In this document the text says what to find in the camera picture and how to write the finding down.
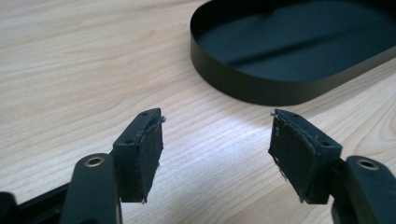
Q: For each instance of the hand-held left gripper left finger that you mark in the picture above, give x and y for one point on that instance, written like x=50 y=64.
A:
x=137 y=161

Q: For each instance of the black key rack with tray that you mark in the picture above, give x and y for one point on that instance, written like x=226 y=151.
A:
x=280 y=46

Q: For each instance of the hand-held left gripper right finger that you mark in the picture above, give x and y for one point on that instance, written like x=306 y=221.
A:
x=299 y=155

